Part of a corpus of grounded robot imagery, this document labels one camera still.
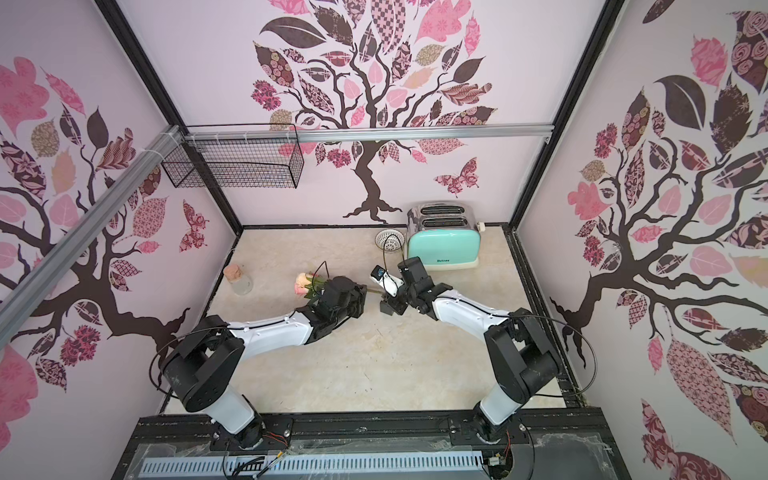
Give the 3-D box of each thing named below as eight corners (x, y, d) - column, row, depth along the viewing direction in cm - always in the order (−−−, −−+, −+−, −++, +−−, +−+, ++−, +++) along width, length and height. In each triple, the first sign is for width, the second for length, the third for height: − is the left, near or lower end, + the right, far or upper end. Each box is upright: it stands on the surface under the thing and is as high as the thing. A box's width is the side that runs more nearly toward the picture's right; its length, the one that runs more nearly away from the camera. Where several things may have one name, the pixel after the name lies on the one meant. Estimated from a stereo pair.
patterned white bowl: (375, 250, 114) (375, 243, 111) (376, 236, 119) (375, 229, 116) (404, 250, 114) (404, 243, 111) (403, 236, 119) (404, 229, 116)
